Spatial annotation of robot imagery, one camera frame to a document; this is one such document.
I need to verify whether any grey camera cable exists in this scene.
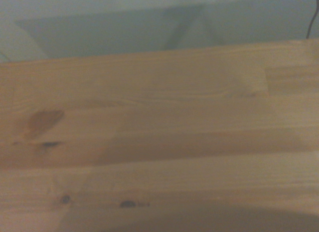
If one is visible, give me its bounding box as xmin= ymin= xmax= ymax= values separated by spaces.
xmin=305 ymin=6 xmax=319 ymax=40

